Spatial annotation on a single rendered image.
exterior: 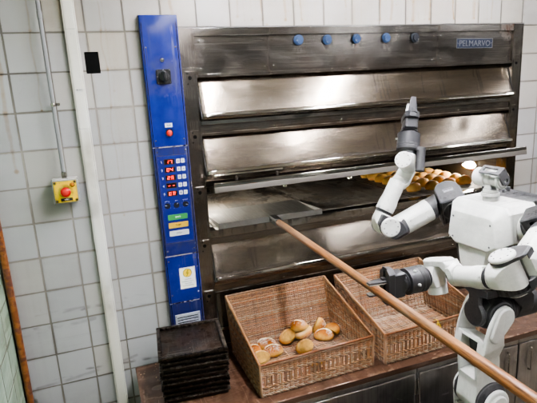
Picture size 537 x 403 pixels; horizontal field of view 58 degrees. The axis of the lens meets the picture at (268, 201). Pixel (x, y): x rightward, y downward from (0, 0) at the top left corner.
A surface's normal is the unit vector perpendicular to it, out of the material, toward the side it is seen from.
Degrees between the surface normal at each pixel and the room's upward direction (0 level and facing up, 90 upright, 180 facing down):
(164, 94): 90
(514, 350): 90
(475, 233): 90
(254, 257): 70
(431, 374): 91
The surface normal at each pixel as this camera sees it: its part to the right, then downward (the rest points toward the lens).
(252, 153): 0.30, -0.14
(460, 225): -0.91, 0.15
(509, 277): -0.19, 0.28
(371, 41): 0.34, 0.20
